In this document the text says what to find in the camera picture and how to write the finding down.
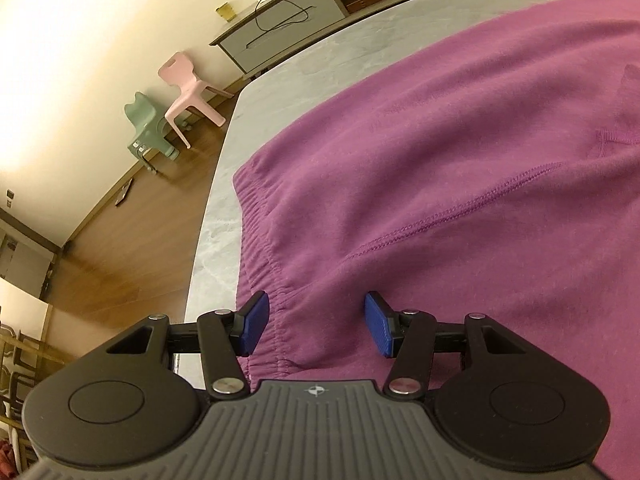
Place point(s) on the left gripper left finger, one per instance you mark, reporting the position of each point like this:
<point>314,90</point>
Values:
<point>224,336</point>

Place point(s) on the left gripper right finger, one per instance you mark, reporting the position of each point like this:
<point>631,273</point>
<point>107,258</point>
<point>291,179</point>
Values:
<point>408,339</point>

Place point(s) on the purple sweatpants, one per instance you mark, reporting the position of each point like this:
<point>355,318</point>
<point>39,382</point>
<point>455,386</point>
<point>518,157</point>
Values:
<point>496,171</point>

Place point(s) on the green plastic chair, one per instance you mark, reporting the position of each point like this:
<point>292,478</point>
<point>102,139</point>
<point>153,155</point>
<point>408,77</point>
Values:
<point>148,119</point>

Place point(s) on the pink plastic chair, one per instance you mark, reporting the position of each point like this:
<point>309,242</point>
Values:
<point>179,71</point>

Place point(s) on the yellow cup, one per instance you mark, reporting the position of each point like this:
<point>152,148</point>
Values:
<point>226,12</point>

